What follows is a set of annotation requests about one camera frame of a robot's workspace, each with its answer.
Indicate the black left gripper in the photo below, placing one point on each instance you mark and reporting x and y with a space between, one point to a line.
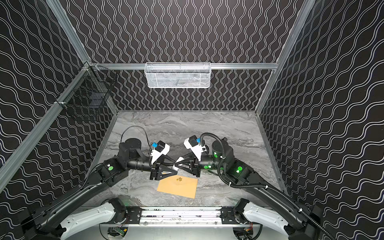
154 168

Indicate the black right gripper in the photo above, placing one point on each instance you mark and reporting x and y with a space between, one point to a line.
195 167

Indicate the brown paper envelope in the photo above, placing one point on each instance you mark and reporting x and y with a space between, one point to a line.
179 186

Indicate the white glue stick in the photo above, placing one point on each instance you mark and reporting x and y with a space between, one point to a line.
177 161

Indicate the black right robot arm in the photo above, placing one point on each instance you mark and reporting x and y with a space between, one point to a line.
282 214

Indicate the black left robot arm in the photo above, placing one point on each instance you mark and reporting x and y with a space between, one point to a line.
57 220

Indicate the aluminium back crossbar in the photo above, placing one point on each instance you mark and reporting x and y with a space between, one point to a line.
192 66

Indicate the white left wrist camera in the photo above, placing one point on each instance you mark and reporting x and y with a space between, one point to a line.
158 150

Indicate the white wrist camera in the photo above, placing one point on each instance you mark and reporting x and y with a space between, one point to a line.
158 150
194 144

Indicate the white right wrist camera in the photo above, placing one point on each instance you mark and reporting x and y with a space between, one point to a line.
194 144

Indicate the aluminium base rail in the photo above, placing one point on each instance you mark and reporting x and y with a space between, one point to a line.
201 217

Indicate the white wire mesh basket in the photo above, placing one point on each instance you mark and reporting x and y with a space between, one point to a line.
178 78

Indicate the black wire basket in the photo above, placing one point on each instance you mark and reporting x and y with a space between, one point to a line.
88 99

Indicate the aluminium left side rail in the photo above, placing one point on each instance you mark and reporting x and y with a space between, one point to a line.
16 160

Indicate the aluminium frame corner post left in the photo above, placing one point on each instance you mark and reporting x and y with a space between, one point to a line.
65 23

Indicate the aluminium frame corner post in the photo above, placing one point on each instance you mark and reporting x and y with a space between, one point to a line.
285 53
65 23

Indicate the aluminium frame corner post right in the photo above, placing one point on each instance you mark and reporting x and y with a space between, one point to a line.
285 53

